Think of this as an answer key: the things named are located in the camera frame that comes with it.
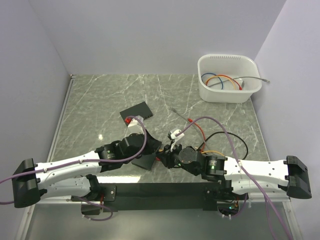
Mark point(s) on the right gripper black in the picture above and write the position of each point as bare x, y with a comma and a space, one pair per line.
166, 155

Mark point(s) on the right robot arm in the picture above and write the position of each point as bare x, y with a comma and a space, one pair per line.
239, 177

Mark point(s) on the black network switch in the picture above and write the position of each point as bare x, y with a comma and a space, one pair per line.
145, 161
141, 109

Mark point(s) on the black base beam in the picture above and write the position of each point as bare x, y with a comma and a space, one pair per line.
165, 196

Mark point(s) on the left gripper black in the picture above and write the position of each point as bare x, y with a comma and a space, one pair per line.
152, 143

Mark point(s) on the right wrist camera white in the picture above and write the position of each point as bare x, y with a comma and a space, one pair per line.
175, 136

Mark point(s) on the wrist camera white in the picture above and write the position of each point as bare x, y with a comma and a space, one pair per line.
175, 136
134, 126

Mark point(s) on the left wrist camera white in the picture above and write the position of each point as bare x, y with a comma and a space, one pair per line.
134, 126

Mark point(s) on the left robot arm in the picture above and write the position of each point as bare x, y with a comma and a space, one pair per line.
76, 176

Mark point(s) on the white plastic bin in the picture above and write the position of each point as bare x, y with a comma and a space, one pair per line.
226, 78

